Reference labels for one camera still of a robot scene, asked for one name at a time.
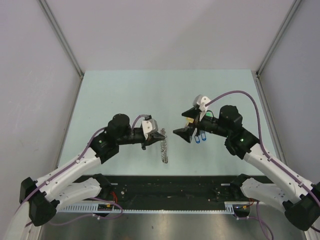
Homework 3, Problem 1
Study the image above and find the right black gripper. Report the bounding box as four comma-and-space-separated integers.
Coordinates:
173, 106, 230, 143

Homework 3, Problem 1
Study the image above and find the round metal keyring disc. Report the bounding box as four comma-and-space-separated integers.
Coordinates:
160, 128, 169, 164

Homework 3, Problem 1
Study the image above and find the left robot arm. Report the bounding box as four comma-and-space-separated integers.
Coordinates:
19, 113, 166, 227

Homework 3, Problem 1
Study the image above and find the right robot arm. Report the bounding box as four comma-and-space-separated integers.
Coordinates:
173, 105, 320, 231

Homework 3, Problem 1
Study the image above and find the yellow tag key lower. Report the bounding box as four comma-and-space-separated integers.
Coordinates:
185, 118, 194, 127

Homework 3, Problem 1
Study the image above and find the green tag key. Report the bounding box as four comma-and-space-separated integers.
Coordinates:
206, 111, 213, 117

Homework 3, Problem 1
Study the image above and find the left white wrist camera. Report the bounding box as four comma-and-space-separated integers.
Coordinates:
141, 118, 159, 140

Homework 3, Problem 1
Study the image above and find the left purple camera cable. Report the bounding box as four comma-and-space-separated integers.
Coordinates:
12, 113, 151, 228

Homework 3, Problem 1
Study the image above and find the purple camera cable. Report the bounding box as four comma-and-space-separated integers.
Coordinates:
206, 90, 320, 238
12, 113, 151, 228

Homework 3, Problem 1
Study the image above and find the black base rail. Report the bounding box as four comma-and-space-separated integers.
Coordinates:
107, 175, 252, 211

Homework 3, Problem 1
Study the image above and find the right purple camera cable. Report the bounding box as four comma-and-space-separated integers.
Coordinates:
206, 90, 320, 238

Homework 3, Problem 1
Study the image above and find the white slotted cable duct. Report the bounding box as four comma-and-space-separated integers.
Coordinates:
57, 202, 241, 215

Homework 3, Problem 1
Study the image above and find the left aluminium frame post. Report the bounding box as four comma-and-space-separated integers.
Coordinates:
37, 0, 84, 80

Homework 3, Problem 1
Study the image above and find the aluminium frame post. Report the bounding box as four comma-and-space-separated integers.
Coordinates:
37, 0, 84, 80
255, 0, 304, 78

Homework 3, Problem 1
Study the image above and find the right aluminium frame post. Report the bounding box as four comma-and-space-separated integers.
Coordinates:
255, 0, 304, 78

